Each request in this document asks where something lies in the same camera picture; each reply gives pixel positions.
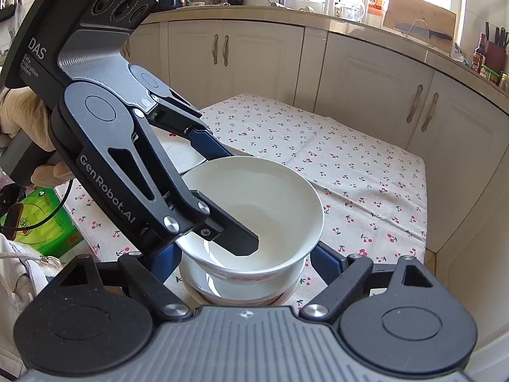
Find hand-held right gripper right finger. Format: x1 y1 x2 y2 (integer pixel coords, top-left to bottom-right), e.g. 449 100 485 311
299 241 435 322

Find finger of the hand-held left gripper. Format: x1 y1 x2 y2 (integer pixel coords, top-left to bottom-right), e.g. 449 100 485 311
104 108 260 258
153 91 240 162

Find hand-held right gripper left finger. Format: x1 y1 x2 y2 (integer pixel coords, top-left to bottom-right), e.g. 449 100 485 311
59 243 195 322

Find person's left hand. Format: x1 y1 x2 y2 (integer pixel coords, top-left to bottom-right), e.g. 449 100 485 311
0 87 75 188

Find cherry-print tablecloth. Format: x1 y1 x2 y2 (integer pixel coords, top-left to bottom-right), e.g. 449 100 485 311
56 93 428 311

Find green plastic packet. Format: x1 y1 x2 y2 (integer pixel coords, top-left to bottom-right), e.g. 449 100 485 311
0 187 86 259

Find beige kitchen countertop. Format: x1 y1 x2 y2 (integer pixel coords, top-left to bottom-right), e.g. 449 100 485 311
139 2 509 102

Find person's white hoodie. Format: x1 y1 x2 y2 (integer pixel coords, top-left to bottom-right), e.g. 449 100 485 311
0 231 64 378

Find glass jug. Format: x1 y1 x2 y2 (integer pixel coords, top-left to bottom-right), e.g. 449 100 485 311
337 1 366 22

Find orange label bottle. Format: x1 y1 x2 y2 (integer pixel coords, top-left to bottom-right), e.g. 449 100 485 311
366 0 384 28

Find black kitchen knife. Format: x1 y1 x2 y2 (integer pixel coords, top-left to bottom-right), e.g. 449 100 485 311
394 24 454 42

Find wooden cutting board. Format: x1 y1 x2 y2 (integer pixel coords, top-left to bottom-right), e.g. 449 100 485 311
384 0 457 48

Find green seasoning tin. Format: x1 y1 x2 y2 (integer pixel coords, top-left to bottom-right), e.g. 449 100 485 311
479 66 502 86

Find dark soy sauce bottle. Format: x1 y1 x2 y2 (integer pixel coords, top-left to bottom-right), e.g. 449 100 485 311
471 34 488 74

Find dark red knife block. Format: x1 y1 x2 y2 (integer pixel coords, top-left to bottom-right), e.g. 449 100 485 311
484 22 509 72

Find black wall shelf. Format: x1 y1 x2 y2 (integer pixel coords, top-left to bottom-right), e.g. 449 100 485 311
0 0 24 22

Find black cable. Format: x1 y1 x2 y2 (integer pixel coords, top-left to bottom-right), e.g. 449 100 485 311
0 181 74 233

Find wire board rack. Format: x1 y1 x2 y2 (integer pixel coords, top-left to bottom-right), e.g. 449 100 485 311
406 19 432 42

